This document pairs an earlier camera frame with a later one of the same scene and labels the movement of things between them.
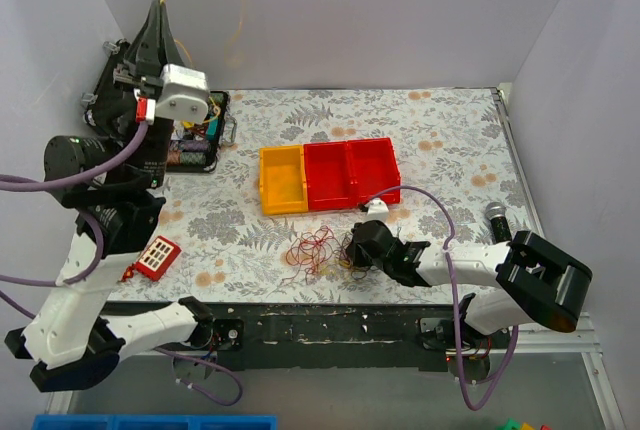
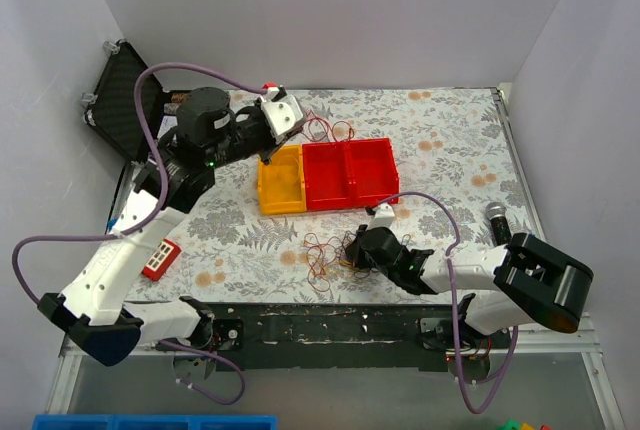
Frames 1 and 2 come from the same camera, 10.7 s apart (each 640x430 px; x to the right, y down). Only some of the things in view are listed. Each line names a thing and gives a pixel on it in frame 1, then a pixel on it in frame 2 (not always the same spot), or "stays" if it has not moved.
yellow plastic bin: x=283 y=179 stays
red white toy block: x=154 y=260 stays
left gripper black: x=141 y=76 to x=272 y=145
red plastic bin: x=328 y=176 stays
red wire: x=309 y=250 to x=323 y=255
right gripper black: x=357 y=248 stays
